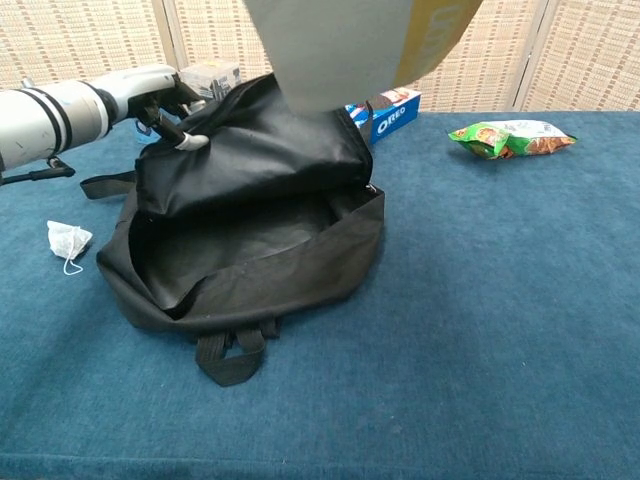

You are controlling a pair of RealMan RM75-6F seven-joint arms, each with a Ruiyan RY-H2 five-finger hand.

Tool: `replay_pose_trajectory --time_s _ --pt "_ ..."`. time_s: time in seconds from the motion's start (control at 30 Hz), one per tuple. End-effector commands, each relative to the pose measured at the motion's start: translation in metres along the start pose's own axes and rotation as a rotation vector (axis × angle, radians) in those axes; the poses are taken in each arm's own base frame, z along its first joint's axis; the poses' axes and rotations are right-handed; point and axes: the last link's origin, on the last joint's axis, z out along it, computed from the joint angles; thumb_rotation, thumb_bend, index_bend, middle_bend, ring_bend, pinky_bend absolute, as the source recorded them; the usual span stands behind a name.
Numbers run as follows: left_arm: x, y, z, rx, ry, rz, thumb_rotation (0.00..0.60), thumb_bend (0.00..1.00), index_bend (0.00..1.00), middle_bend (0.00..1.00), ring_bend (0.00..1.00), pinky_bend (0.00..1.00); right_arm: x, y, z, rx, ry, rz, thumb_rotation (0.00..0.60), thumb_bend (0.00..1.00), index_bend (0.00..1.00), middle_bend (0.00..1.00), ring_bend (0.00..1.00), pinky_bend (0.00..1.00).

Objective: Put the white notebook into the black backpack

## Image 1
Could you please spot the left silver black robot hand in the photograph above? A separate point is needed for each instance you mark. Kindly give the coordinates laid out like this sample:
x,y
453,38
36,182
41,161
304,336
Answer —
x,y
145,85

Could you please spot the black fabric backpack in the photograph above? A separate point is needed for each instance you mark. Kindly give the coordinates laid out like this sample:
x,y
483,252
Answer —
x,y
250,160

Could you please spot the yellow and white book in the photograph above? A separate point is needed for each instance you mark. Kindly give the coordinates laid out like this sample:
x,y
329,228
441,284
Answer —
x,y
335,50

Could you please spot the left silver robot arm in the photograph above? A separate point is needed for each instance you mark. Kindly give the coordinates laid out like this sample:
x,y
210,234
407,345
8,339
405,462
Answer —
x,y
45,120

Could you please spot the light blue speaker box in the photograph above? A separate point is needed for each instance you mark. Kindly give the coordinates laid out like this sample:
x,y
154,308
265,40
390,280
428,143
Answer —
x,y
142,134

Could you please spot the white tea bag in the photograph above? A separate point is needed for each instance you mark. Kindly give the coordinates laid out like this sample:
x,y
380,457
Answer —
x,y
65,240

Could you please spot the blue pink Oreo box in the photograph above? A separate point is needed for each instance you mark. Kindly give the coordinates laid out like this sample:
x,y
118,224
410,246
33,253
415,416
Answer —
x,y
395,117

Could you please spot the green snack packet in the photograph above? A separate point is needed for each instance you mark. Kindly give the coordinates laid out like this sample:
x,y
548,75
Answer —
x,y
510,140

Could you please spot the blue table cloth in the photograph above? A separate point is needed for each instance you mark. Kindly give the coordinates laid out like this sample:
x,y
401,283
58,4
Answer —
x,y
475,325

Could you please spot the woven folding screen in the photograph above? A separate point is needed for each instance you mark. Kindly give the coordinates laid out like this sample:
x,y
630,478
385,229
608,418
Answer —
x,y
565,55

